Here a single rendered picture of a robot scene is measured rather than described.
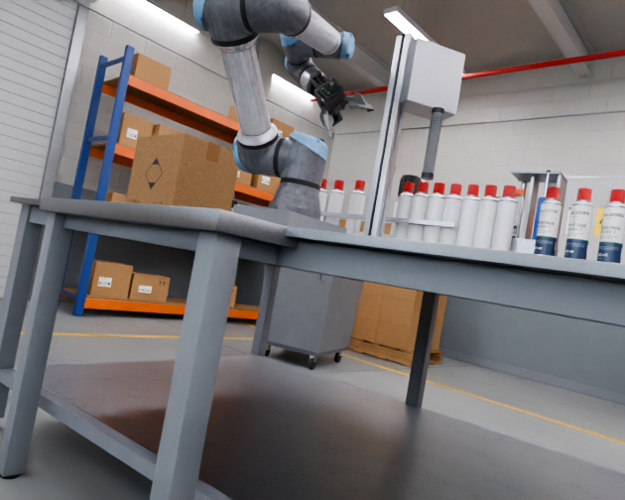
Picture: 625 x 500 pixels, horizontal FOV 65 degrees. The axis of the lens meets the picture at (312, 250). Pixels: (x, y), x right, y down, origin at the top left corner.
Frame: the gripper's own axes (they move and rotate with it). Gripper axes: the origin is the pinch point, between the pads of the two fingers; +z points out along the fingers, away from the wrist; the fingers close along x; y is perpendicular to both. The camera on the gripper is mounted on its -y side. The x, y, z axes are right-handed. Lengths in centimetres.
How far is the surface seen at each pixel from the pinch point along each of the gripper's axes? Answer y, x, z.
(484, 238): -18.9, 10.8, 44.8
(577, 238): -12, 26, 62
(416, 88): 1.6, 20.5, 3.0
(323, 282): -225, -31, -74
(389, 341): -377, -10, -51
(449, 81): -3.0, 31.4, 4.4
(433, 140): -6.2, 16.0, 15.9
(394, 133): -4.2, 8.6, 7.4
